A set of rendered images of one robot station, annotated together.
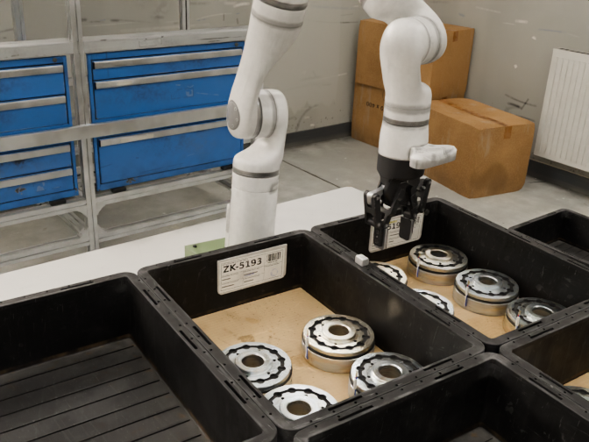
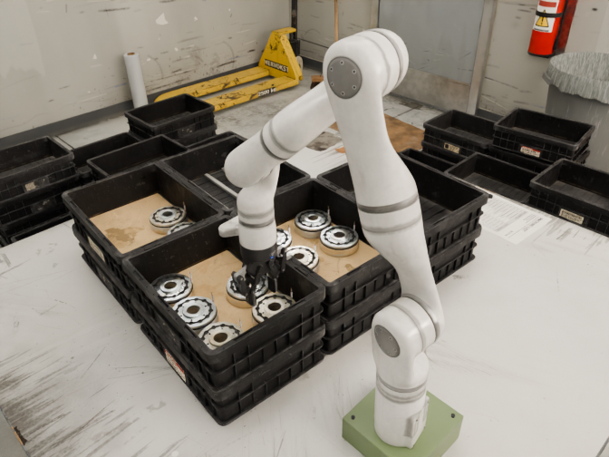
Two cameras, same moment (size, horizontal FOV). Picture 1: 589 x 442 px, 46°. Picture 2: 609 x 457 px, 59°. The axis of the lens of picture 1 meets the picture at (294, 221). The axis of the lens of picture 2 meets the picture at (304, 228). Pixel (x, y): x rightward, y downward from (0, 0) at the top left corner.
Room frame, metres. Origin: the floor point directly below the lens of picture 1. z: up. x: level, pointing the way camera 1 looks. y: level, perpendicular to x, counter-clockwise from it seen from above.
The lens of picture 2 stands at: (1.91, -0.14, 1.69)
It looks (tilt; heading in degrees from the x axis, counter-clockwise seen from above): 34 degrees down; 175
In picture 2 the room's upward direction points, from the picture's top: 1 degrees counter-clockwise
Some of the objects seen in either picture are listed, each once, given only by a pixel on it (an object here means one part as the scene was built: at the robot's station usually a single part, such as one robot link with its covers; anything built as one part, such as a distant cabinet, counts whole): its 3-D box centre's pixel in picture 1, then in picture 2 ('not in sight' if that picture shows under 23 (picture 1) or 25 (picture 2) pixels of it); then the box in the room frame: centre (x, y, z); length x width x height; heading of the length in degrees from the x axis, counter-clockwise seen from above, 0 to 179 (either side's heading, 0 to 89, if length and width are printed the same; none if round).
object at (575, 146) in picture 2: not in sight; (534, 167); (-0.42, 1.23, 0.37); 0.42 x 0.34 x 0.46; 39
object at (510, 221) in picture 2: not in sight; (491, 211); (0.45, 0.61, 0.70); 0.33 x 0.23 x 0.01; 39
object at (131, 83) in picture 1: (173, 114); not in sight; (2.87, 0.53, 0.60); 0.72 x 0.03 x 0.56; 129
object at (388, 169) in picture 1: (399, 177); (259, 255); (1.03, -0.16, 1.03); 0.08 x 0.08 x 0.09
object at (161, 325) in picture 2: (453, 291); (222, 294); (0.96, -0.26, 0.87); 0.40 x 0.30 x 0.11; 35
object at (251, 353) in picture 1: (252, 362); (339, 235); (0.75, 0.05, 0.86); 0.05 x 0.05 x 0.01
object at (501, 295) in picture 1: (486, 284); (193, 312); (1.00, -0.32, 0.86); 0.10 x 0.10 x 0.01
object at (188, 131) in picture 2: not in sight; (176, 146); (-0.91, -0.64, 0.37); 0.40 x 0.30 x 0.45; 129
